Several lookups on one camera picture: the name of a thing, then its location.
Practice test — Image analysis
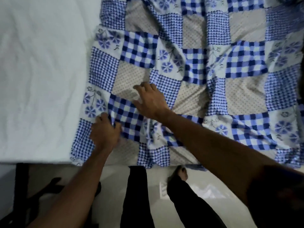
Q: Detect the person's right hand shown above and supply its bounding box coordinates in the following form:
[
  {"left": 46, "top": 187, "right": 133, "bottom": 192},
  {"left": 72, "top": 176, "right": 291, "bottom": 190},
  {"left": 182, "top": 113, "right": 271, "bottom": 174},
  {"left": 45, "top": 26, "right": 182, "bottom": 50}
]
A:
[{"left": 133, "top": 82, "right": 172, "bottom": 122}]

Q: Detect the person's leg black trouser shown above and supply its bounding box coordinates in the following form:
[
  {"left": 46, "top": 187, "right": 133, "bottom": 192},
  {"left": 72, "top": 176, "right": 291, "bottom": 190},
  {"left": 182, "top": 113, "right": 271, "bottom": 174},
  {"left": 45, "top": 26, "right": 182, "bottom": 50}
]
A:
[
  {"left": 166, "top": 176, "right": 227, "bottom": 228},
  {"left": 120, "top": 166, "right": 155, "bottom": 228}
]

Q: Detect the person's right bare foot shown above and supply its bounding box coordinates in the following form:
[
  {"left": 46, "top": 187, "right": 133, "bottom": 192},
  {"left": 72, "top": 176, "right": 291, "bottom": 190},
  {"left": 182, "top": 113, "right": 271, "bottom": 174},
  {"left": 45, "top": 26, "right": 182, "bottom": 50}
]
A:
[{"left": 167, "top": 165, "right": 188, "bottom": 186}]

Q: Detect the person's right forearm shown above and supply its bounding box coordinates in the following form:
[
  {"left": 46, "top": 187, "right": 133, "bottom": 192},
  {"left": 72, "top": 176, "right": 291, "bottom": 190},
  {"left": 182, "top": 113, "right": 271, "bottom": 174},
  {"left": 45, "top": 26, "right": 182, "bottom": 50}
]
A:
[{"left": 161, "top": 110, "right": 281, "bottom": 207}]

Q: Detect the person's left hand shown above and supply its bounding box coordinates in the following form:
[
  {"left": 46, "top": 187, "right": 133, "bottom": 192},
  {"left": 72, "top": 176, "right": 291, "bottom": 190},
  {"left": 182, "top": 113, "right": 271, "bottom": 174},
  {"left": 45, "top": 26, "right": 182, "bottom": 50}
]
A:
[{"left": 90, "top": 112, "right": 123, "bottom": 153}]

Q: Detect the person's black shirt sleeve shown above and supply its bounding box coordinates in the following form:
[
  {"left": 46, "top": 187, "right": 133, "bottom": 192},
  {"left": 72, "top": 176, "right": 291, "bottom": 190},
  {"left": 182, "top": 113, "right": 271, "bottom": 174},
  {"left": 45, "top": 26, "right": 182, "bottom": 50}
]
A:
[{"left": 246, "top": 164, "right": 304, "bottom": 228}]

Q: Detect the blue patchwork checked blanket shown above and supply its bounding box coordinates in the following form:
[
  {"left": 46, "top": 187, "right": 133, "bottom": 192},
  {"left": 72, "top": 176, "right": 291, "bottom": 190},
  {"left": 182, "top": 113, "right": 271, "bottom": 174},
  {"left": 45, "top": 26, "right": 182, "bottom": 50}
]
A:
[{"left": 70, "top": 0, "right": 304, "bottom": 171}]

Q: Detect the person's left forearm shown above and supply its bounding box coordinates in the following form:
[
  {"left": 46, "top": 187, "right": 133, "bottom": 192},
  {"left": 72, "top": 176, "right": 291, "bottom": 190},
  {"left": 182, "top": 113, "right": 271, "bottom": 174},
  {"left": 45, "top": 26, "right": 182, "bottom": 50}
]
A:
[{"left": 28, "top": 147, "right": 113, "bottom": 228}]

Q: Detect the white bed sheet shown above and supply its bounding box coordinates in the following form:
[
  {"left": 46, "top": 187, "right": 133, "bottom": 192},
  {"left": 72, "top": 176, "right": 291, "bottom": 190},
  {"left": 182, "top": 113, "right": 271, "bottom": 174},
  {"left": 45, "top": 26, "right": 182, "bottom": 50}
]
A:
[{"left": 0, "top": 0, "right": 103, "bottom": 165}]

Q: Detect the person's right leg black trouser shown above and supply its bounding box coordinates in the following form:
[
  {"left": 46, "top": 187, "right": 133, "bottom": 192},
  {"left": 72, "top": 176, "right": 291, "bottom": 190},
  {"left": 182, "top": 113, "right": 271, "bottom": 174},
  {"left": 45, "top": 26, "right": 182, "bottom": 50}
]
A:
[{"left": 166, "top": 176, "right": 227, "bottom": 228}]

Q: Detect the black metal bed frame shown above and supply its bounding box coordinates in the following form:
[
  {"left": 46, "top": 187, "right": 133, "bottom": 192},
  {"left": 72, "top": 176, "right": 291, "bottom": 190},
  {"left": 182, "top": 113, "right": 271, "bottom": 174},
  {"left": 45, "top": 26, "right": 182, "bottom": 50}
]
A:
[{"left": 0, "top": 163, "right": 102, "bottom": 228}]

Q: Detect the person's left leg black trouser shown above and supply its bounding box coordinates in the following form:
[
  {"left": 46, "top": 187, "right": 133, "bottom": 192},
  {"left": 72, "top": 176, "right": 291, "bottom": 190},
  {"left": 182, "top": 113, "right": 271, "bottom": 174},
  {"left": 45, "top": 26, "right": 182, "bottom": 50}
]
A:
[{"left": 120, "top": 166, "right": 155, "bottom": 228}]

